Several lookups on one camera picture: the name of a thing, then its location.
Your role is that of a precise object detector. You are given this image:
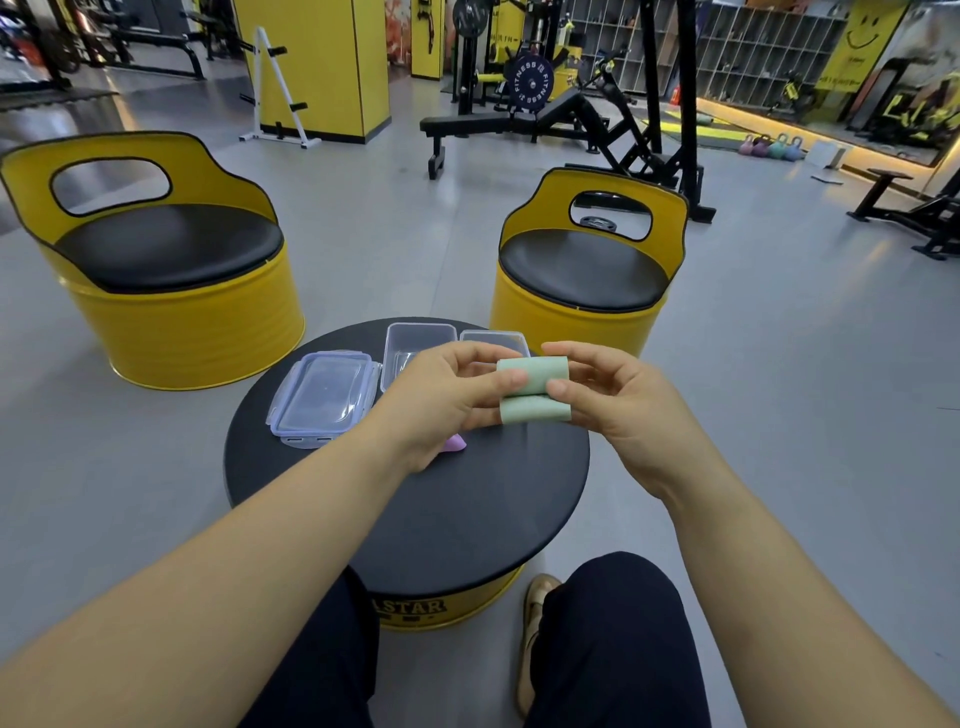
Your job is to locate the person's right hand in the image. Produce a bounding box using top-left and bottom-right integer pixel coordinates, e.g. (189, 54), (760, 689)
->
(540, 341), (723, 502)

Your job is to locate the person's left hand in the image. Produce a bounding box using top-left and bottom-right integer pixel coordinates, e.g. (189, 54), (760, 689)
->
(361, 341), (530, 476)

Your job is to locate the green resistance band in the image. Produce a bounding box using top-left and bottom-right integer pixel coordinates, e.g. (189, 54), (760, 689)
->
(495, 356), (573, 427)

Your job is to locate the person's right forearm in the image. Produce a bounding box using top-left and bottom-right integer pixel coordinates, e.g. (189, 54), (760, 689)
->
(661, 465), (960, 728)

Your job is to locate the person's left forearm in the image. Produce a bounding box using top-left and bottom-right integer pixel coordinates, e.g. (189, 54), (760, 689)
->
(0, 431), (421, 728)

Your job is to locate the clear plastic container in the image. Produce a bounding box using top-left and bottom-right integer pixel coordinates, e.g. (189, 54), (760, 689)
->
(458, 329), (532, 361)
(379, 321), (459, 395)

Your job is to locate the small yellow barrel chair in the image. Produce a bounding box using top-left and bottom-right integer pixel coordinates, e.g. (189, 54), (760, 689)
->
(488, 165), (690, 360)

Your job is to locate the black round drum table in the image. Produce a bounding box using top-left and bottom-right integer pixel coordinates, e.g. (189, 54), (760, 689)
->
(222, 315), (592, 633)

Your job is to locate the clear plastic container lid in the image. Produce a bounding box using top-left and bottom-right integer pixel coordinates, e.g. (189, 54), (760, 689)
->
(266, 350), (384, 450)

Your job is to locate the person's beige shoe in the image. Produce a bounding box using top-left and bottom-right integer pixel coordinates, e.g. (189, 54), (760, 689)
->
(515, 573), (564, 722)

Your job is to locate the black weight bench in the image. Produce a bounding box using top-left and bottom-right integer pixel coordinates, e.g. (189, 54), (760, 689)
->
(419, 88), (610, 181)

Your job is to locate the person's right leg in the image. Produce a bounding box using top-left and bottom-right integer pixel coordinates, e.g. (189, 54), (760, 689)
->
(523, 552), (714, 728)

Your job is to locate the person's leg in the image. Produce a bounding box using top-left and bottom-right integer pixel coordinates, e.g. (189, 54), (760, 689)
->
(238, 565), (381, 728)
(523, 552), (714, 728)

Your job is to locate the large yellow barrel chair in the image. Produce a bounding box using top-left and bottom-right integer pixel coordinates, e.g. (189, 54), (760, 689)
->
(0, 130), (307, 392)

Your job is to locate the black weight machine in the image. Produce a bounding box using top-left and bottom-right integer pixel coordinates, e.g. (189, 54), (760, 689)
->
(448, 0), (586, 117)

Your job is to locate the person's left leg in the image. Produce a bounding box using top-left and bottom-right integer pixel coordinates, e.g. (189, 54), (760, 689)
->
(238, 565), (381, 728)

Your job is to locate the white step box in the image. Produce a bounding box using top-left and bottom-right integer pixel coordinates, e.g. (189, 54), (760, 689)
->
(805, 140), (848, 173)

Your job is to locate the yellow pillar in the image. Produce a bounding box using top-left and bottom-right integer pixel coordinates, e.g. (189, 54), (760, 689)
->
(233, 0), (392, 145)

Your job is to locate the white plate rack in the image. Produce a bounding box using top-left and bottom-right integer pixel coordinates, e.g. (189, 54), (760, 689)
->
(238, 26), (323, 150)

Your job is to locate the black flat bench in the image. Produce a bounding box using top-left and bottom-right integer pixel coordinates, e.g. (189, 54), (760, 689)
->
(846, 168), (960, 262)

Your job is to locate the grey cubby shelf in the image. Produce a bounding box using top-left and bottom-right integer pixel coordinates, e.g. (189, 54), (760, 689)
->
(558, 0), (852, 114)

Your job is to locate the yellow smiley banner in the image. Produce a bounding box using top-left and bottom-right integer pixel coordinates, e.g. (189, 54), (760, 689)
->
(813, 0), (913, 95)

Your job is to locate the dark floor mat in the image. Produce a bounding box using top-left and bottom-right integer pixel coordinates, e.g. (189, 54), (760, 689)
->
(0, 85), (120, 114)

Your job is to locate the black squat rack frame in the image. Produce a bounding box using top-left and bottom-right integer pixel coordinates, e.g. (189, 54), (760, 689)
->
(564, 0), (718, 225)

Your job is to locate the black bench with frame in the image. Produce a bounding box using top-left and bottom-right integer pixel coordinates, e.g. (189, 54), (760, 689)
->
(90, 7), (226, 81)

